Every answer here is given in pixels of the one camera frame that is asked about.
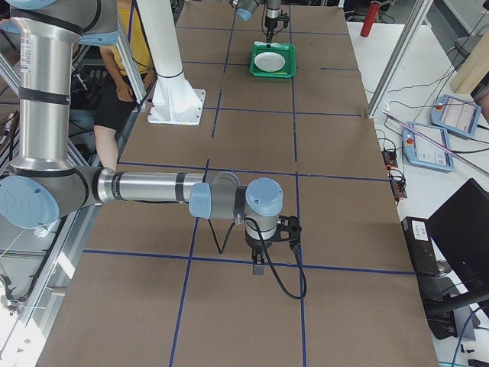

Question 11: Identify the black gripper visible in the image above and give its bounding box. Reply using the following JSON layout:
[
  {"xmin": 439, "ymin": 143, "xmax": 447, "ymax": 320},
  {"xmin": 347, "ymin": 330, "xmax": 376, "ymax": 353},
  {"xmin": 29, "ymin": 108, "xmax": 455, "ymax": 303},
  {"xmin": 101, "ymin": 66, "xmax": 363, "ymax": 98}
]
[
  {"xmin": 264, "ymin": 15, "xmax": 278, "ymax": 48},
  {"xmin": 245, "ymin": 232, "xmax": 279, "ymax": 275}
]

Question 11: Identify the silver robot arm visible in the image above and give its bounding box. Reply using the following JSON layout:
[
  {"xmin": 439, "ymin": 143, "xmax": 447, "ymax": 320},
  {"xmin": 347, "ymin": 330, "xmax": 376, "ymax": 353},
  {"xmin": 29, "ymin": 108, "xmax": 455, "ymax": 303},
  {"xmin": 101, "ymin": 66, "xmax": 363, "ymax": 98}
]
[
  {"xmin": 228, "ymin": 0, "xmax": 288, "ymax": 47},
  {"xmin": 1, "ymin": 1, "xmax": 285, "ymax": 274}
]

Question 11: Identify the green plastic tray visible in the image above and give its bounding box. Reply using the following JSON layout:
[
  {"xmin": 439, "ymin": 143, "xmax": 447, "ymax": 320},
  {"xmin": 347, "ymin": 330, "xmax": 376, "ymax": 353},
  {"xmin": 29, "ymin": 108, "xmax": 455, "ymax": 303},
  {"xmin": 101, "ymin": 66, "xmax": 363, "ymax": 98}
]
[{"xmin": 249, "ymin": 41, "xmax": 296, "ymax": 79}]

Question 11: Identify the white round plate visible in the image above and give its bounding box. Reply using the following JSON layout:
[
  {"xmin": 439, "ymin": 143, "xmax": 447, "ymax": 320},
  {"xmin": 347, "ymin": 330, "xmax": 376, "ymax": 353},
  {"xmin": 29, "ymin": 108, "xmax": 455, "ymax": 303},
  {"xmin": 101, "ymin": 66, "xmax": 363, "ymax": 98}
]
[{"xmin": 254, "ymin": 52, "xmax": 286, "ymax": 73}]

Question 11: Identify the red cylinder bottle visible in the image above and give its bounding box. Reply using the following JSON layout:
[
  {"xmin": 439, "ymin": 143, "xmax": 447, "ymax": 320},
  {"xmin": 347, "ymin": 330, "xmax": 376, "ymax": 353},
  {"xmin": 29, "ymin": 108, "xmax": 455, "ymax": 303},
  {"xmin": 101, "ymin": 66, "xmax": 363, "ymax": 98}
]
[{"xmin": 360, "ymin": 1, "xmax": 381, "ymax": 37}]

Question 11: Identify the long metal ruler rod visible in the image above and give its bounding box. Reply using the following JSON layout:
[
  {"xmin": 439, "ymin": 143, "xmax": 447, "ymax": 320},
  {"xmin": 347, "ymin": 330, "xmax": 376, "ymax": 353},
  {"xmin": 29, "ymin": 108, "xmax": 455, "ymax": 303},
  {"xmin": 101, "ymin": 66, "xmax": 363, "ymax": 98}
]
[{"xmin": 381, "ymin": 110, "xmax": 488, "ymax": 177}]

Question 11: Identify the black box with label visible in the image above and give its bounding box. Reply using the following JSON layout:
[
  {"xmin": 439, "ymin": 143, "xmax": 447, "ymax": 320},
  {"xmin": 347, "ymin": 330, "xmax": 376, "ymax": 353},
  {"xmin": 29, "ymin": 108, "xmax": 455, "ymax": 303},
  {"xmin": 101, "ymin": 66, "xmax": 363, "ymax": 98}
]
[{"xmin": 401, "ymin": 216, "xmax": 439, "ymax": 277}]

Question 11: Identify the orange black circuit board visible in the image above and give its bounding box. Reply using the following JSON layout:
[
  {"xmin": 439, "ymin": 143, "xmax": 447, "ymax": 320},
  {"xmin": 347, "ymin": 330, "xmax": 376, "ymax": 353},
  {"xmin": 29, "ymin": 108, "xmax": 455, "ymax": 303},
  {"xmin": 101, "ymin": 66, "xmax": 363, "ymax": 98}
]
[{"xmin": 381, "ymin": 149, "xmax": 398, "ymax": 169}]

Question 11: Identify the person in yellow shirt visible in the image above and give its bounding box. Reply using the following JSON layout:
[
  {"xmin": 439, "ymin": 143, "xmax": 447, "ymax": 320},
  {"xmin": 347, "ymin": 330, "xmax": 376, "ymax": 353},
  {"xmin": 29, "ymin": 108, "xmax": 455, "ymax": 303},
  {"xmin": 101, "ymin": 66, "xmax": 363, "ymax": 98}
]
[{"xmin": 94, "ymin": 1, "xmax": 154, "ymax": 170}]

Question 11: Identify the near blue teach pendant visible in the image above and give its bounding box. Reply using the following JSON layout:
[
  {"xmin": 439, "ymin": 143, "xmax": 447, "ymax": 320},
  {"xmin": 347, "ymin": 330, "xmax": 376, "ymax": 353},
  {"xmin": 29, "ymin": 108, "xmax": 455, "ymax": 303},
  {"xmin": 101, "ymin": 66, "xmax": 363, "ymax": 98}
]
[{"xmin": 402, "ymin": 122, "xmax": 455, "ymax": 172}]

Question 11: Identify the blue teach pendant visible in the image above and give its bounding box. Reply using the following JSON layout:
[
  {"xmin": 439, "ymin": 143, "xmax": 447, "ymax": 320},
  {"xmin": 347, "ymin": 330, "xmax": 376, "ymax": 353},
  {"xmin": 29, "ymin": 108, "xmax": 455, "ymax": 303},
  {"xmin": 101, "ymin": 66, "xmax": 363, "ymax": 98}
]
[
  {"xmin": 402, "ymin": 122, "xmax": 455, "ymax": 172},
  {"xmin": 431, "ymin": 94, "xmax": 481, "ymax": 139}
]

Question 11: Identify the far blue teach pendant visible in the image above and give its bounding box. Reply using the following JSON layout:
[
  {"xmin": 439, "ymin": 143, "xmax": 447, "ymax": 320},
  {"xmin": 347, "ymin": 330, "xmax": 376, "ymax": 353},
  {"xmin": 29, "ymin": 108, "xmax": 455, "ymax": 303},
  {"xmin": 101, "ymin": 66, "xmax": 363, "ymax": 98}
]
[{"xmin": 431, "ymin": 94, "xmax": 481, "ymax": 139}]

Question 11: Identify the black laptop screen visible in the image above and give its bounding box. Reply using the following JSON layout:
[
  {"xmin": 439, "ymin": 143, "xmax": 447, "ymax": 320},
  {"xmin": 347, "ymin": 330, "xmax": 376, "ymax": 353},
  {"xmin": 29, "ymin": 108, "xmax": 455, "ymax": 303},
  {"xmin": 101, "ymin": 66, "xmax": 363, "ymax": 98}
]
[{"xmin": 427, "ymin": 178, "xmax": 488, "ymax": 290}]

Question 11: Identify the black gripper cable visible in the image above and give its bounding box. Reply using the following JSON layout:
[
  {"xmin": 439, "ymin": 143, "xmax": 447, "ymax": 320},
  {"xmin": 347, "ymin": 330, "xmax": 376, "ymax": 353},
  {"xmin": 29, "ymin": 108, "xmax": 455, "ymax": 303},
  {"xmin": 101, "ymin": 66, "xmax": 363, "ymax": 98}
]
[{"xmin": 208, "ymin": 217, "xmax": 308, "ymax": 300}]

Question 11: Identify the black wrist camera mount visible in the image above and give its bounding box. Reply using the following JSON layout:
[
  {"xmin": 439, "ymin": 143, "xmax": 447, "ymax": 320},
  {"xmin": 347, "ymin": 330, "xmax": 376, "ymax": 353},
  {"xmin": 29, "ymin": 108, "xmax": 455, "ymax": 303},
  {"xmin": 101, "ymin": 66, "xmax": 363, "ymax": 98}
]
[{"xmin": 275, "ymin": 215, "xmax": 302, "ymax": 246}]

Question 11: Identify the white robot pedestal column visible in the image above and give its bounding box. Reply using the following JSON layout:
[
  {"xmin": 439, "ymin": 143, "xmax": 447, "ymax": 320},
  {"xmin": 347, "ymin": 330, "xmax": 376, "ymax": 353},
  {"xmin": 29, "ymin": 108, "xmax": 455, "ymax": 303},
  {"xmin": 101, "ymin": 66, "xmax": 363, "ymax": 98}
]
[{"xmin": 137, "ymin": 0, "xmax": 206, "ymax": 126}]

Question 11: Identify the aluminium frame post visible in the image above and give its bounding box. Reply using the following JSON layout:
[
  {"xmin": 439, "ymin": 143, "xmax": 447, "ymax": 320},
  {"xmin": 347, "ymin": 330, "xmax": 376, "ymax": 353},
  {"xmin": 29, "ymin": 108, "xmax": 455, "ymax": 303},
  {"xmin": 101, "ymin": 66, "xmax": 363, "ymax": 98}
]
[{"xmin": 366, "ymin": 0, "xmax": 433, "ymax": 119}]

